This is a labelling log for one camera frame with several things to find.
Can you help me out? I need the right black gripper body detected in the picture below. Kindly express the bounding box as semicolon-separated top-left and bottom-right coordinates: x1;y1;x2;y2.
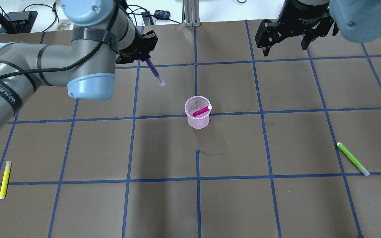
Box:
277;0;334;40

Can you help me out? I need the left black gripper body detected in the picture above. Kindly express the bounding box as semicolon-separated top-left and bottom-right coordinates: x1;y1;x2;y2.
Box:
115;30;158;64

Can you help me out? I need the purple pen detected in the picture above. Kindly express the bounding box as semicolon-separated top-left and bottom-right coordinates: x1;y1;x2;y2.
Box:
139;52;165;87

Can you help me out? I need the pink pen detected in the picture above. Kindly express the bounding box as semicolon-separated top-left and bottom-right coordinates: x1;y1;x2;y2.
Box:
192;105;213;117

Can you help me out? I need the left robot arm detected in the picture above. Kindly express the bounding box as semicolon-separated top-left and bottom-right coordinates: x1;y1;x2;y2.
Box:
0;0;158;130

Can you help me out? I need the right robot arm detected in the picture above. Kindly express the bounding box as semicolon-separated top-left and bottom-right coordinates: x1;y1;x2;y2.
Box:
255;0;381;56

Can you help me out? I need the pink mesh cup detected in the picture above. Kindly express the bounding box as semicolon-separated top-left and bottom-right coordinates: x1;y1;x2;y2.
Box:
184;96;213;129

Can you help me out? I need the black power adapter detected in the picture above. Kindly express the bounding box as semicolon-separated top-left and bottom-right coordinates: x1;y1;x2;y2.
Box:
153;10;171;20

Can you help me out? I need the green pen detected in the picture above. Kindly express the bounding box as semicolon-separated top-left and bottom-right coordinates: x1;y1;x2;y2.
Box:
337;142;370;177

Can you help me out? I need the yellow pen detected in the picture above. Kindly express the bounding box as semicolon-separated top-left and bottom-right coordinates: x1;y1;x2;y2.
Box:
0;161;12;199

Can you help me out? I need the black cables bundle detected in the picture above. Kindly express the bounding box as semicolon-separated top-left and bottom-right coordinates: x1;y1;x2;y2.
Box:
124;3;182;27

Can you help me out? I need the aluminium frame post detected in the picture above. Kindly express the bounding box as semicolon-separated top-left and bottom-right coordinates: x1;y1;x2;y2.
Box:
182;0;201;27

